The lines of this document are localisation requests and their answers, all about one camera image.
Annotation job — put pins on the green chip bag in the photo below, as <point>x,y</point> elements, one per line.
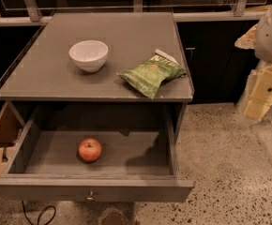
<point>150,74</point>

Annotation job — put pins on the metal drawer knob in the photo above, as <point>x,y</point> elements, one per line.
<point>90,197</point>

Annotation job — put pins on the brown cardboard box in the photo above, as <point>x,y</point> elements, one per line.
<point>10,129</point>

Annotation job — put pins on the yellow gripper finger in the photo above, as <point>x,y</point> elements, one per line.
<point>260,97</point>
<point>247,41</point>

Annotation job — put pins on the white ceramic bowl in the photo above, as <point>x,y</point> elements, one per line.
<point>89,55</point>

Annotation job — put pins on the open grey top drawer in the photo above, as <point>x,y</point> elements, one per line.
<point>138,162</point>

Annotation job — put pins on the metal railing frame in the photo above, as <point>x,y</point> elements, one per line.
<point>136,3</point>

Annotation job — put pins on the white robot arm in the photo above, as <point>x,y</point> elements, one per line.
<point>263,51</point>

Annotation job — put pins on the red apple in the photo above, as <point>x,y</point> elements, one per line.
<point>90,150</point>

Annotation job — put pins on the grey cabinet counter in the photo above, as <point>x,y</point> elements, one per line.
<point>72,69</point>

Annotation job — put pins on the round floor drain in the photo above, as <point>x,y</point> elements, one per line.
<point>112,217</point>

